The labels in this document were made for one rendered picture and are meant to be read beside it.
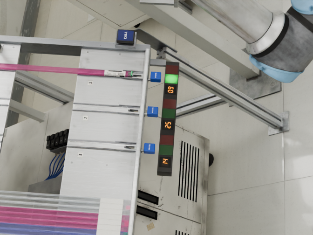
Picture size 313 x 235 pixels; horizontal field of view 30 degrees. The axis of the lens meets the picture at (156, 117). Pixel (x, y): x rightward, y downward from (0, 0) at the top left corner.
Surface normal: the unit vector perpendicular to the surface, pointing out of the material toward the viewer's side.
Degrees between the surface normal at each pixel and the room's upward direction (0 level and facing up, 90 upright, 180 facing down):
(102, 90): 44
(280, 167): 0
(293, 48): 72
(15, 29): 90
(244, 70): 90
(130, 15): 90
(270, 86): 0
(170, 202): 90
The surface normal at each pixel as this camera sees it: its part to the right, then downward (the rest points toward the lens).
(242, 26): -0.07, 0.71
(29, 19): 0.71, -0.23
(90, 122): 0.00, -0.41
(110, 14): -0.07, 0.91
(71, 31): -0.70, -0.34
